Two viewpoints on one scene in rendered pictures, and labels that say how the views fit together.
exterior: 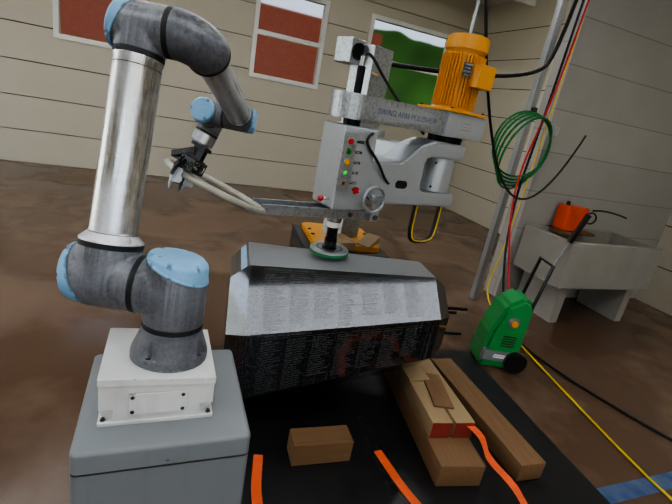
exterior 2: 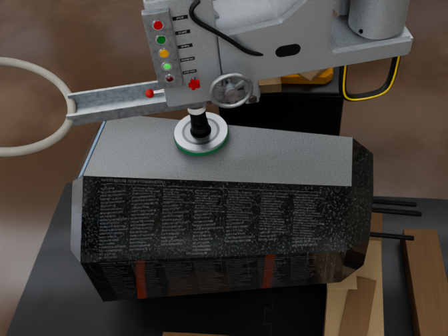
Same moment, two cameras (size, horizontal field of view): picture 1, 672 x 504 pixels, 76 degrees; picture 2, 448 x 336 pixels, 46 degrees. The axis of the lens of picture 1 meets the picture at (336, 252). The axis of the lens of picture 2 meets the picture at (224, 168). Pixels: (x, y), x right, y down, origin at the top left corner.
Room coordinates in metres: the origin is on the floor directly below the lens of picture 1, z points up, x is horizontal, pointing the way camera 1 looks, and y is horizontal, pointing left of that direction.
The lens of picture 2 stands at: (1.09, -0.77, 2.39)
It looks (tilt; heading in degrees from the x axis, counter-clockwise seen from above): 50 degrees down; 31
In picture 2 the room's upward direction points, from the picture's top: 8 degrees counter-clockwise
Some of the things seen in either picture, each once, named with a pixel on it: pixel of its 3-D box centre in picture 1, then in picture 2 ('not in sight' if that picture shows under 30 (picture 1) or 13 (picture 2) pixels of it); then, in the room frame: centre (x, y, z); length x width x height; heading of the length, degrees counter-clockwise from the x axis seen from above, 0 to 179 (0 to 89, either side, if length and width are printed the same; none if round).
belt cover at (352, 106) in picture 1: (407, 119); not in sight; (2.49, -0.25, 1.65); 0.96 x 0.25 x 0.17; 124
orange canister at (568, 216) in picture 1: (574, 217); not in sight; (4.61, -2.41, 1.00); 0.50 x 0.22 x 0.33; 113
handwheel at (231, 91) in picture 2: (370, 198); (229, 83); (2.26, -0.13, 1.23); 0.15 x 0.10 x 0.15; 124
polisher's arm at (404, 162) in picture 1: (401, 177); (301, 25); (2.50, -0.29, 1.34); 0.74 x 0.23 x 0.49; 124
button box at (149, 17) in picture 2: (345, 161); (163, 50); (2.16, 0.04, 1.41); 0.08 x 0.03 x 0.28; 124
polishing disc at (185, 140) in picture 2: (329, 248); (201, 131); (2.29, 0.04, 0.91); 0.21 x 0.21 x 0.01
